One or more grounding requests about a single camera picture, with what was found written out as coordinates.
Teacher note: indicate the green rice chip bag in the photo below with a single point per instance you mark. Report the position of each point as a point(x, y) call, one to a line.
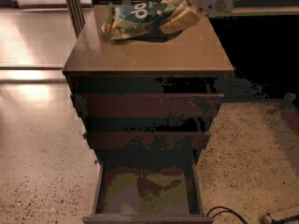
point(137, 21)

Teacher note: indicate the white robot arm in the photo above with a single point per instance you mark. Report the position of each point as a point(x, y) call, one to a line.
point(184, 4)

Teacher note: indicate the dark brown drawer cabinet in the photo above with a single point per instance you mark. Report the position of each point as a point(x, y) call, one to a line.
point(192, 62)

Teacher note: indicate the top drawer front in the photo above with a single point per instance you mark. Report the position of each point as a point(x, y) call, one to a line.
point(147, 105)

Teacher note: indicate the middle drawer front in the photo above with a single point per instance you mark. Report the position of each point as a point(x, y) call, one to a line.
point(147, 140)

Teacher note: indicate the open bottom drawer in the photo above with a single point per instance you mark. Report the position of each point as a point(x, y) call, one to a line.
point(132, 195)

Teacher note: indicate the white power strip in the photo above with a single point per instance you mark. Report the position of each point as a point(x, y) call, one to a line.
point(283, 216)

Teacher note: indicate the metal window frame post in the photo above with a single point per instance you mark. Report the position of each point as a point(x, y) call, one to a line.
point(76, 15)

